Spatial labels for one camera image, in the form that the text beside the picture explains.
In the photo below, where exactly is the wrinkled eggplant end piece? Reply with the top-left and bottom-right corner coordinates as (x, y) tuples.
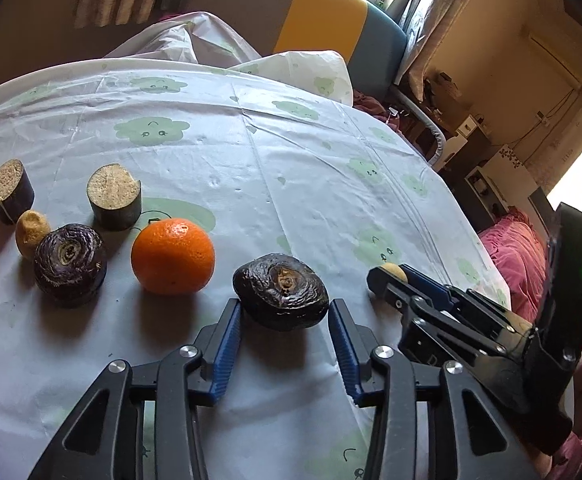
(233, 253), (330, 332)

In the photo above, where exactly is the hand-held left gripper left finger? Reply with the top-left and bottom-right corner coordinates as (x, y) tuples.
(28, 298), (244, 480)

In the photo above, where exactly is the dark red cloth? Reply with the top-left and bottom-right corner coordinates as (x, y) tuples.
(352, 89), (402, 133)

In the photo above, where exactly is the ringed eggplant end piece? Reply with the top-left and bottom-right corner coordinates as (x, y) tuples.
(34, 223), (108, 309)

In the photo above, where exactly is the grey bed rail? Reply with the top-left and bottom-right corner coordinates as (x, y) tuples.
(390, 84), (448, 172)

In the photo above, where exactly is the pink blanket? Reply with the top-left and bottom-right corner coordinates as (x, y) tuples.
(478, 210), (548, 322)

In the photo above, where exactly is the white flower-print cabinet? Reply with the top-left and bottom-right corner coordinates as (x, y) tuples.
(480, 144), (539, 213)

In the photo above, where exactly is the white green-print tablecloth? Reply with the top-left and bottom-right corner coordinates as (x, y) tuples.
(0, 10), (514, 480)

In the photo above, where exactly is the grey yellow blue bench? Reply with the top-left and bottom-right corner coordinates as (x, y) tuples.
(171, 0), (408, 87)

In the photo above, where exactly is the cut eggplant cylinder piece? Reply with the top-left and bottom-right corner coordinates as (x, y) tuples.
(87, 163), (143, 232)
(0, 159), (36, 225)

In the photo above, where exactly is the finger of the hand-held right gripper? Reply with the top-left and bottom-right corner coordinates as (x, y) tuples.
(403, 263), (534, 333)
(367, 266), (534, 356)

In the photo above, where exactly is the large orange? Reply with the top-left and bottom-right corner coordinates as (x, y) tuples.
(131, 218), (216, 295)

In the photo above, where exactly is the white sheer curtain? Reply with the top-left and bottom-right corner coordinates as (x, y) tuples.
(396, 0), (479, 103)

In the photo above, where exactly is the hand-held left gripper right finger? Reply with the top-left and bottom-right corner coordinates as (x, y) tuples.
(328, 298), (542, 480)

